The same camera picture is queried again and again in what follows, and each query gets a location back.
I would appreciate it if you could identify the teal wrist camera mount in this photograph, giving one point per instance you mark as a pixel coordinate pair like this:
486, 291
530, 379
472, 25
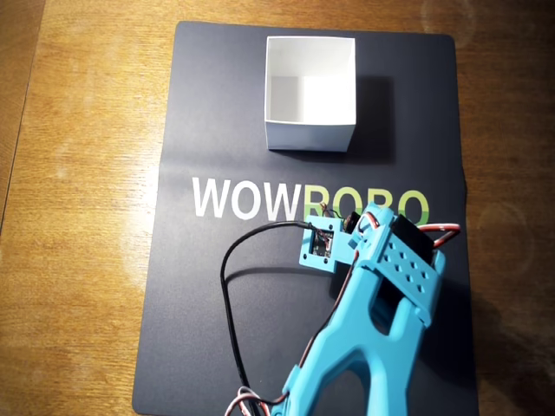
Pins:
318, 263

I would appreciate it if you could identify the white cardboard box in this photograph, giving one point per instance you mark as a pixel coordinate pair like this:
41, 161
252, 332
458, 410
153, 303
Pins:
312, 134

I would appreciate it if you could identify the black WOWROBO mat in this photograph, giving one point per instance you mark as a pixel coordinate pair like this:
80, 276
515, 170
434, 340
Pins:
195, 130

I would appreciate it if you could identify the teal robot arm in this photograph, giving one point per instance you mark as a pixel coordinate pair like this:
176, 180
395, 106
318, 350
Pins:
347, 346

